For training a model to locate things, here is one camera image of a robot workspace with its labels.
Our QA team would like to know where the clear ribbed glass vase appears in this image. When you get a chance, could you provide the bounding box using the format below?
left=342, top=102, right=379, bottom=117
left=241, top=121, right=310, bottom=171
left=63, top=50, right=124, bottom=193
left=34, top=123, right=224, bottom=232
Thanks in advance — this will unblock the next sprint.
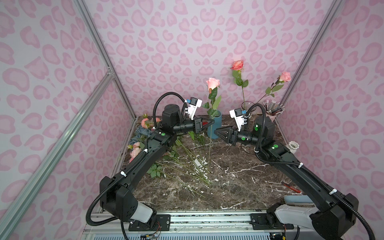
left=241, top=101, right=256, bottom=113

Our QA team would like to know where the pink rose with long stem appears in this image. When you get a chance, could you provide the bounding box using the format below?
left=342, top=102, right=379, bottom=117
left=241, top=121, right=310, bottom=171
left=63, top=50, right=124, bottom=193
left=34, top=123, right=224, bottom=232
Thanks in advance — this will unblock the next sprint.
left=203, top=78, right=222, bottom=168

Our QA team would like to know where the light pink rose with stem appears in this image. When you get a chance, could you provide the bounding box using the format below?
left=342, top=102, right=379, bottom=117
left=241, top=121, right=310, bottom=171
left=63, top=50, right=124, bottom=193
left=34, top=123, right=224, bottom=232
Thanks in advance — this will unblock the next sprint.
left=257, top=72, right=292, bottom=103

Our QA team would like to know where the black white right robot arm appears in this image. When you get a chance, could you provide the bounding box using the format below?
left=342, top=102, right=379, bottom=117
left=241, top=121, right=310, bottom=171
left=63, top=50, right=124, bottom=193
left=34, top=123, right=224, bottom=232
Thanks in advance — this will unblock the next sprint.
left=215, top=104, right=376, bottom=240

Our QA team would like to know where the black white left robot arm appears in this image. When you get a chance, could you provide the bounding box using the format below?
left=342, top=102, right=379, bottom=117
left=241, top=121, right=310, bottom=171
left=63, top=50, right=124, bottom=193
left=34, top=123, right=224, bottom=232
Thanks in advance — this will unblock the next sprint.
left=86, top=92, right=214, bottom=230

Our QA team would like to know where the teal cylindrical vase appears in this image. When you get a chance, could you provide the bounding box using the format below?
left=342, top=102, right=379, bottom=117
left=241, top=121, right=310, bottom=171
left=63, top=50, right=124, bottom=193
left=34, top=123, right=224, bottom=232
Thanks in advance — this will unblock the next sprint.
left=207, top=111, right=222, bottom=140

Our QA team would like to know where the bunch of artificial flowers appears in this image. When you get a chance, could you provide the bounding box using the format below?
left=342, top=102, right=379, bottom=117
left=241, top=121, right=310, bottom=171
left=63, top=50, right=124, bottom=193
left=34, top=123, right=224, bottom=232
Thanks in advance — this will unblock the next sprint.
left=127, top=113, right=212, bottom=185

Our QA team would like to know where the white ribbed ceramic vase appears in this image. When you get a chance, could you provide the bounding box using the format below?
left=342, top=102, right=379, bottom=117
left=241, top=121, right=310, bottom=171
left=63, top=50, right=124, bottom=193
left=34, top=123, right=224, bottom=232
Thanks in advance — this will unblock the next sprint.
left=286, top=141, right=300, bottom=154

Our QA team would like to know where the pink cup of straws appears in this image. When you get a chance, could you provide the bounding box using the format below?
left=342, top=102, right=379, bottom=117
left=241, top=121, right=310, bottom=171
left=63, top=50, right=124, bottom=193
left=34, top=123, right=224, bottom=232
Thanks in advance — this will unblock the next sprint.
left=263, top=100, right=285, bottom=122

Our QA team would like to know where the blue grey artificial flower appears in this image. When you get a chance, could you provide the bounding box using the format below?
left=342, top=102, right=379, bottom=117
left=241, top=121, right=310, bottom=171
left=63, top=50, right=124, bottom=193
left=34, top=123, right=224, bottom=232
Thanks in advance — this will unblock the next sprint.
left=129, top=126, right=152, bottom=145

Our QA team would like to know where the red pen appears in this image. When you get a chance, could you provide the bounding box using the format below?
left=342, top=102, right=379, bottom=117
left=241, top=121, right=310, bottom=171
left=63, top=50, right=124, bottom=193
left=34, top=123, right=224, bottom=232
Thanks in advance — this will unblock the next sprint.
left=282, top=182, right=301, bottom=194

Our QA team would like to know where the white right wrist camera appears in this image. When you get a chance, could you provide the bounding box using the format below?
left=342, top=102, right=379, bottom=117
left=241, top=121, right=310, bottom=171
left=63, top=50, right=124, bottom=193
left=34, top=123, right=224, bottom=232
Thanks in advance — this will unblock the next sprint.
left=230, top=109, right=248, bottom=132

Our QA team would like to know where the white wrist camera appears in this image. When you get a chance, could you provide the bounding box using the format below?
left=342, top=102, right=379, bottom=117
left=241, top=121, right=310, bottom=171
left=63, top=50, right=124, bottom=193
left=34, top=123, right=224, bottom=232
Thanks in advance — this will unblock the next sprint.
left=185, top=97, right=203, bottom=121
left=230, top=109, right=248, bottom=132

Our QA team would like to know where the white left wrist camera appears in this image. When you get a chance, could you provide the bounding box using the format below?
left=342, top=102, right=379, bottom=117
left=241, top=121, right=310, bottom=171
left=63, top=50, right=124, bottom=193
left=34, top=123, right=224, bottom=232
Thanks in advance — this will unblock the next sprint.
left=185, top=97, right=203, bottom=121

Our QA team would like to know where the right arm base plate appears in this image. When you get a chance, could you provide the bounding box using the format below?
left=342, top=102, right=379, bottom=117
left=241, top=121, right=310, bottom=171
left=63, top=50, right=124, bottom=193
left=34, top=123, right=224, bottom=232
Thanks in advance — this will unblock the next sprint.
left=250, top=213, right=295, bottom=231

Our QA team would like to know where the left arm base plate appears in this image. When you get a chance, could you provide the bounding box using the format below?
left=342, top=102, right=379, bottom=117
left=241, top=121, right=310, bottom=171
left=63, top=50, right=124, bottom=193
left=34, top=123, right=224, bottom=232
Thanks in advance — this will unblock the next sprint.
left=128, top=214, right=171, bottom=232

